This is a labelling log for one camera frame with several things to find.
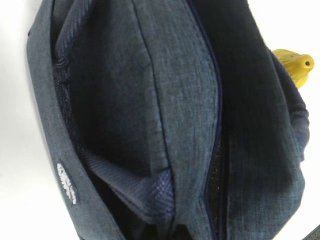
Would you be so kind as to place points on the dark blue fabric bag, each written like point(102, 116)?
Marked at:
point(167, 119)

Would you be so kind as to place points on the yellow potato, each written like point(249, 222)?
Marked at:
point(297, 65)

